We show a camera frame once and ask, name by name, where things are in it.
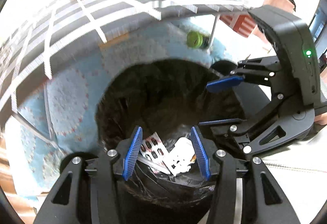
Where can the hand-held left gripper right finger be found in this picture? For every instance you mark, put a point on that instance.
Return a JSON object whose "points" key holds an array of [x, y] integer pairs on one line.
{"points": [[200, 152]]}

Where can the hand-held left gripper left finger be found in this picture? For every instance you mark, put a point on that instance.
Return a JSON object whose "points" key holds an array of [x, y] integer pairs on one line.
{"points": [[132, 152]]}

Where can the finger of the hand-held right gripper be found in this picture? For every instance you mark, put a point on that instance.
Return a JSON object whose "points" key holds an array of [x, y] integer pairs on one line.
{"points": [[222, 122], [222, 83]]}

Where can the white blister pack trash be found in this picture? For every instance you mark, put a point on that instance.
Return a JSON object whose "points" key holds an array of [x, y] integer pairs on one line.
{"points": [[181, 157]]}

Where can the silver pill blister pack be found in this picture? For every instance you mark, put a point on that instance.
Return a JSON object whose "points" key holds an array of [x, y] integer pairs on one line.
{"points": [[153, 147]]}

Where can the silver foil strip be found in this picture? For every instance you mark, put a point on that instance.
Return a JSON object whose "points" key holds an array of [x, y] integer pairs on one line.
{"points": [[153, 165]]}

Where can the black lined trash bin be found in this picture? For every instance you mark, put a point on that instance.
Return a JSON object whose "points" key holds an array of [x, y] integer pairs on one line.
{"points": [[158, 91]]}

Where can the green round object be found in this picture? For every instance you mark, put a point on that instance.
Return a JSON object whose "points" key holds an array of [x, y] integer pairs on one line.
{"points": [[194, 39]]}

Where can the red striped cloth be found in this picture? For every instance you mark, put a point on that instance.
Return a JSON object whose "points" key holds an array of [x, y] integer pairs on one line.
{"points": [[237, 23]]}

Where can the blue patterned bed sheet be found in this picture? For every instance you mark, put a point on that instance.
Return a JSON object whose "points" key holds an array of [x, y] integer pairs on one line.
{"points": [[76, 101]]}

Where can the black white checkered tablecloth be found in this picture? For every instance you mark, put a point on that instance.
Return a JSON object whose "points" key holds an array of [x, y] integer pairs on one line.
{"points": [[76, 22]]}

